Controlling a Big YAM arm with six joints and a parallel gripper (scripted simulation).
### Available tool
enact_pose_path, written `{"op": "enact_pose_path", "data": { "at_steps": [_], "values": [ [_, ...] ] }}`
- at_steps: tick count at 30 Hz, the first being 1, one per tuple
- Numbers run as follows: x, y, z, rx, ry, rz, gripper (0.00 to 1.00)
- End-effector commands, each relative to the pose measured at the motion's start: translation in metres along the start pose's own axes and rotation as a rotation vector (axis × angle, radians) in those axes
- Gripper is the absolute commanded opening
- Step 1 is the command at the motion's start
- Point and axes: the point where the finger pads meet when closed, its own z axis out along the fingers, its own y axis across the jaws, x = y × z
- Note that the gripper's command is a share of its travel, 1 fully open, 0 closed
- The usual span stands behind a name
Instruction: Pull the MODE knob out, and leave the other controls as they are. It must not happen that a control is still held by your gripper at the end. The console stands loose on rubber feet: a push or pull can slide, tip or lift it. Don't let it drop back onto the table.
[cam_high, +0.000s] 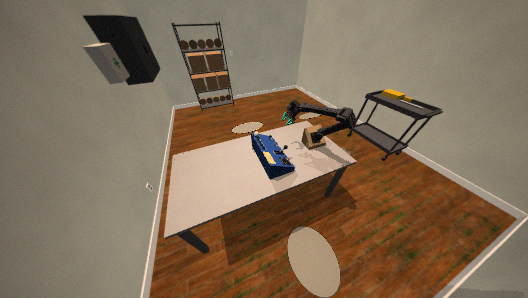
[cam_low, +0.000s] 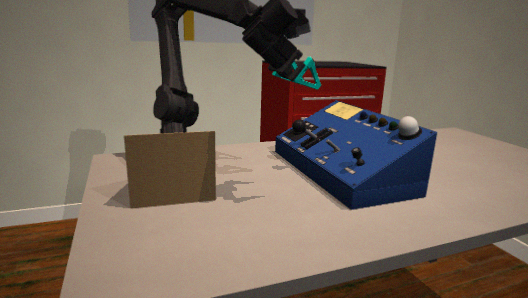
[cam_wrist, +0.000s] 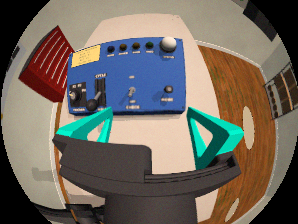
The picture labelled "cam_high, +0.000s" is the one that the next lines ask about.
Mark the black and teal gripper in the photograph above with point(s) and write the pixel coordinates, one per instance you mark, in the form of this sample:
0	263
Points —
285	116

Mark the blue control panel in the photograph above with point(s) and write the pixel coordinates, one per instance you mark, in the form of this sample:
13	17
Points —
273	159

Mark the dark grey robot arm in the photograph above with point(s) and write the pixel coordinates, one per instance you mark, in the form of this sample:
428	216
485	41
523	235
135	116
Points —
345	115

